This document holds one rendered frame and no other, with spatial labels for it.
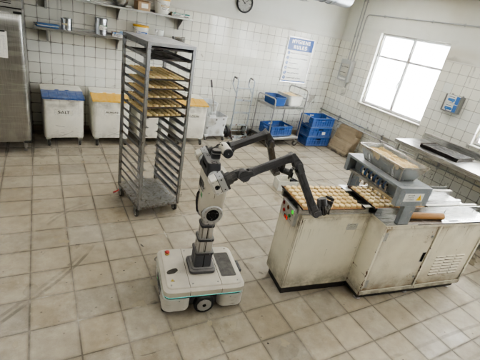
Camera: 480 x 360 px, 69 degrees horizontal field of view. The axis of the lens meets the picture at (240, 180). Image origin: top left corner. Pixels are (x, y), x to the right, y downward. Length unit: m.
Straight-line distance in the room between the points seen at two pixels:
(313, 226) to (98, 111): 3.79
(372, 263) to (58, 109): 4.46
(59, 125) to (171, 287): 3.53
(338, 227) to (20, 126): 4.15
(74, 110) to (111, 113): 0.49
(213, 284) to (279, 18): 5.44
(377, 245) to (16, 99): 4.49
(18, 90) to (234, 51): 3.56
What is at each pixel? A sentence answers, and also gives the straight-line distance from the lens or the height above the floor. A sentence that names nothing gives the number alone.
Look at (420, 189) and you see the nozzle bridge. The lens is 3.10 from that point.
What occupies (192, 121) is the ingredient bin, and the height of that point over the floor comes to 0.44.
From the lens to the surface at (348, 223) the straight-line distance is 3.11.
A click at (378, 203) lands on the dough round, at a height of 0.92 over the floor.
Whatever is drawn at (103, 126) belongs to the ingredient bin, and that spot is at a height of 0.31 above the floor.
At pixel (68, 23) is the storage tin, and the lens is 5.80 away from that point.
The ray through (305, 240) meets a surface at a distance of 2.97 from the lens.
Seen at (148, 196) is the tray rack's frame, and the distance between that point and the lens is 4.08.
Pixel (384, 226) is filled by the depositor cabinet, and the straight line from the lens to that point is 3.11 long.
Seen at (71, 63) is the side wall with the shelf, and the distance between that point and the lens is 6.11.
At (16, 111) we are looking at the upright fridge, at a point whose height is 0.59.
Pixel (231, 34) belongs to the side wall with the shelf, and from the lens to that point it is 6.70.
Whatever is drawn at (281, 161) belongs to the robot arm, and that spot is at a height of 1.33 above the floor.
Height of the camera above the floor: 2.14
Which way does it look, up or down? 25 degrees down
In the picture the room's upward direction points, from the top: 11 degrees clockwise
